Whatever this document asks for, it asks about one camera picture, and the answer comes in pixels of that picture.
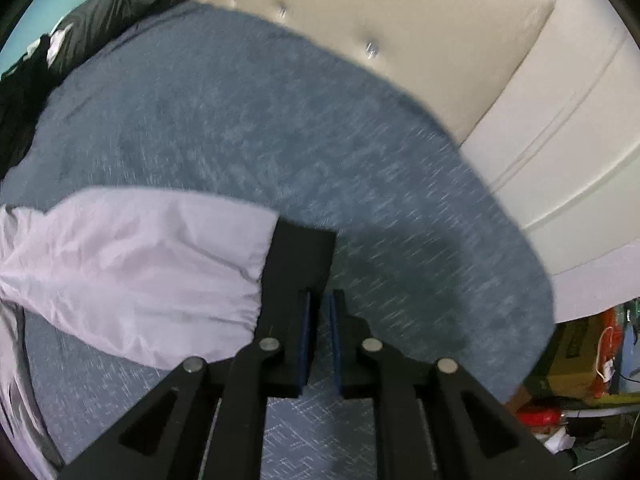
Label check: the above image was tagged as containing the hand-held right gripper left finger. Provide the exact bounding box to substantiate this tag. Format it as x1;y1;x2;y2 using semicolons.
60;289;314;480

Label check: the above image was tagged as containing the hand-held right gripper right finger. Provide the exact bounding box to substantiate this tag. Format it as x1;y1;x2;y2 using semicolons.
326;288;577;480

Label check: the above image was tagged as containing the lilac grey zip jacket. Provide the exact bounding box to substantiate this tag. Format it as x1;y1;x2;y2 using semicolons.
0;186;337;480

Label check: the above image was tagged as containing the red plastic item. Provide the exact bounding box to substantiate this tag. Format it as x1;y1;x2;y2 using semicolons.
515;405;563;429

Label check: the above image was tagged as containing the blue patterned bed sheet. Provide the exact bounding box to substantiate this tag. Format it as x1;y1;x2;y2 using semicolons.
0;0;556;480

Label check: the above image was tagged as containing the cardboard box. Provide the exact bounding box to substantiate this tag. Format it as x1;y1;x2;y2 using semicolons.
522;312;621;403

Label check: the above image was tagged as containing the orange bag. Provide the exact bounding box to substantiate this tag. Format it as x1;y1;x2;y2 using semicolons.
594;307;628;401

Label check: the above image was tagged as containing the black garment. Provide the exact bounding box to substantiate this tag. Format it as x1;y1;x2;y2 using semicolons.
0;35;53;178

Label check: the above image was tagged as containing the white cloth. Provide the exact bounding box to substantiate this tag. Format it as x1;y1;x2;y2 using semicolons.
45;27;71;68

